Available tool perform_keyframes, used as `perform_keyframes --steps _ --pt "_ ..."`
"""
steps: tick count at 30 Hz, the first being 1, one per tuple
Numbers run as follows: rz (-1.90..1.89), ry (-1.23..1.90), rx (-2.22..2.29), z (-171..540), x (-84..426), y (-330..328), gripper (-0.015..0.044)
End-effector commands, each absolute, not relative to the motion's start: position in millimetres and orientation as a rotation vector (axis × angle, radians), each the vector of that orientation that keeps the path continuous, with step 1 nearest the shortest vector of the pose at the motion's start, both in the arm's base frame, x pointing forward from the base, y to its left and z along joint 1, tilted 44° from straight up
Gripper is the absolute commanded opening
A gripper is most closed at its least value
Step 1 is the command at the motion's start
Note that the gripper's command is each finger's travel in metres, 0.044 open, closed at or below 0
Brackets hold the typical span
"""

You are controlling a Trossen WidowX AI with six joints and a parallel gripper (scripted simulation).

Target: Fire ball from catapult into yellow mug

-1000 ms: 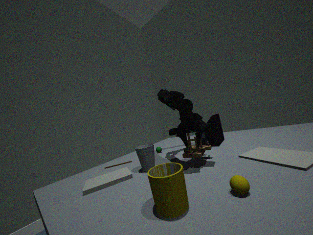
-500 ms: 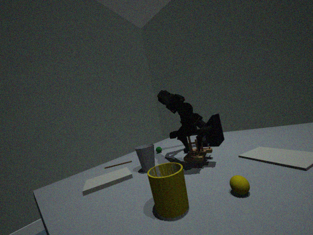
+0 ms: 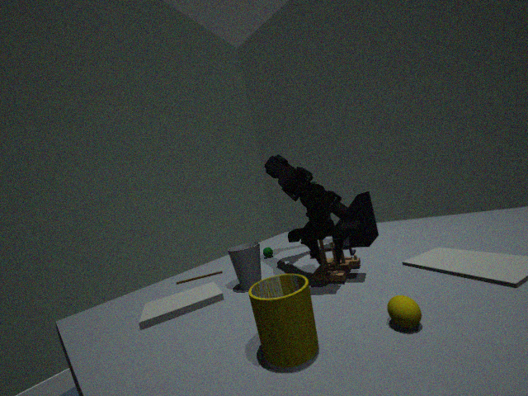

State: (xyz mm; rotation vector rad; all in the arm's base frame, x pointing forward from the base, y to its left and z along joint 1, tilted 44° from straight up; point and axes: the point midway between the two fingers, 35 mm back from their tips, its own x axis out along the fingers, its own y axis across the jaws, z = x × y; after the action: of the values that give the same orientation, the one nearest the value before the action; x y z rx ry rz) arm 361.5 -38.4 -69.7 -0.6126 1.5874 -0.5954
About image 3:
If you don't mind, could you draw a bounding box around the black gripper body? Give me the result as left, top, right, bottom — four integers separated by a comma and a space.
288, 205, 362, 243

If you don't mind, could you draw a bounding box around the yellow cylindrical cup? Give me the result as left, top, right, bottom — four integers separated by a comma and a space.
248, 273, 319, 373

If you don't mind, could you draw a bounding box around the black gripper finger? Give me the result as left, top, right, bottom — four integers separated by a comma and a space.
333, 238, 347, 263
301, 240, 322, 264

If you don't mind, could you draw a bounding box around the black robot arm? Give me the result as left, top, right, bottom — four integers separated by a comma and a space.
265, 154, 347, 241

